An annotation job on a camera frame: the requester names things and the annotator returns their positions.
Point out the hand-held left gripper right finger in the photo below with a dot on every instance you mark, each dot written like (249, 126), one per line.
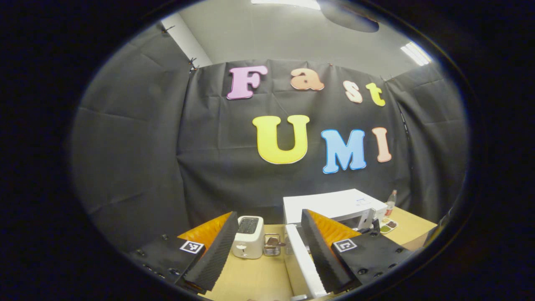
(324, 255)

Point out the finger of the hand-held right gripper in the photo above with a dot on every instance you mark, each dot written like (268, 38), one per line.
(373, 225)

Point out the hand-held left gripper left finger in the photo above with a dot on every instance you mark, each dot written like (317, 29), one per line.
(211, 259)

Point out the white microwave oven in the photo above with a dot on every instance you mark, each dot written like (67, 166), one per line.
(330, 202)

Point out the white divided dish of beans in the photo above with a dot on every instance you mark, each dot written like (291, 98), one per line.
(389, 225)

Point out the clear plastic bottle red label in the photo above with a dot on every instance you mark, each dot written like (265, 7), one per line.
(391, 205)

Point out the white toaster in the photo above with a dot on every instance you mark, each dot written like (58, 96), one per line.
(247, 242)

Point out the black backdrop cloth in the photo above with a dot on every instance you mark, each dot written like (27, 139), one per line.
(138, 167)

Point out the small ceiling light panel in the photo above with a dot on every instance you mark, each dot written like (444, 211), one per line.
(416, 53)

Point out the dark round ceiling fixture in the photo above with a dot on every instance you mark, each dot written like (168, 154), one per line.
(349, 16)

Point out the large ceiling light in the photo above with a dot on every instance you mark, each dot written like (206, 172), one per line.
(288, 3)

